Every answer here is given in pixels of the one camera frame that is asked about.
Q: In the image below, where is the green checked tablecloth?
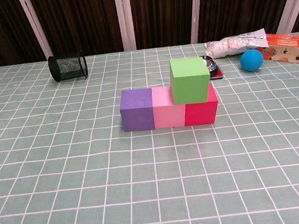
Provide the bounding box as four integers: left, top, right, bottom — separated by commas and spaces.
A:
0, 31, 299, 224

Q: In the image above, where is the silver call bell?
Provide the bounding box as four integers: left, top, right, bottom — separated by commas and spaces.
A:
201, 52, 218, 75

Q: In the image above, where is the red flat case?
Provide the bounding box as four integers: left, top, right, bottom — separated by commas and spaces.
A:
208, 65, 224, 81

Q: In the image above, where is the purple foam cube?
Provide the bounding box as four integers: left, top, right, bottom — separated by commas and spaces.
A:
118, 87, 157, 134

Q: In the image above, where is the white snack bag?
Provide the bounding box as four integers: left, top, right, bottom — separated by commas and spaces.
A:
202, 27, 270, 60

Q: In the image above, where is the magenta foam cube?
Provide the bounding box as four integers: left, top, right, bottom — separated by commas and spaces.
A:
180, 82, 221, 127

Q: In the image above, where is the blue ball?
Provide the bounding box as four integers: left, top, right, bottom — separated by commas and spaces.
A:
239, 48, 265, 73

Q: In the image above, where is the green foam cube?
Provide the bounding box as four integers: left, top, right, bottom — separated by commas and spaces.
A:
168, 55, 214, 106

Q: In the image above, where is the light pink foam cube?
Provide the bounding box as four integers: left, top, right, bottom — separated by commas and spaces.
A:
149, 84, 188, 130

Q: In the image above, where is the orange cardboard box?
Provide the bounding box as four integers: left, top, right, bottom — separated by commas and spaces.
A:
253, 30, 299, 72

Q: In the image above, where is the black mesh pen holder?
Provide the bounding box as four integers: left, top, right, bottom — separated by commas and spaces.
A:
47, 49, 90, 84

